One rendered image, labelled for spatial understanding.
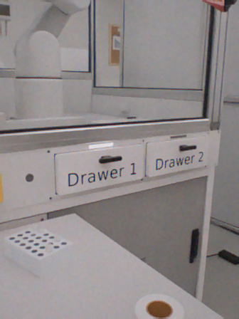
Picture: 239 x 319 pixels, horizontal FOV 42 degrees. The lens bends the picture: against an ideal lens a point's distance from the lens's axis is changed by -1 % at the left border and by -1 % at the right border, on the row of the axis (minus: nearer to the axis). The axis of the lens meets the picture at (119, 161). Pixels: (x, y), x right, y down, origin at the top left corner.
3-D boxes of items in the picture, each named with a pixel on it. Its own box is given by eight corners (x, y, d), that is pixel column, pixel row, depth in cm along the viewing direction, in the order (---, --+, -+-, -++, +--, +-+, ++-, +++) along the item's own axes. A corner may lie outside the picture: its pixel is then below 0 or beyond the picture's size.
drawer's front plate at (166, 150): (207, 165, 117) (209, 136, 114) (149, 177, 100) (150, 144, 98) (203, 164, 118) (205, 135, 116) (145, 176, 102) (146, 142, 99)
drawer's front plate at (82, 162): (142, 179, 99) (144, 144, 96) (58, 196, 82) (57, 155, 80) (139, 177, 100) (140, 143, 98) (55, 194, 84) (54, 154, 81)
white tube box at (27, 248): (74, 260, 63) (73, 243, 62) (40, 278, 57) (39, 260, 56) (37, 240, 71) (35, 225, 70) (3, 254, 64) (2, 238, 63)
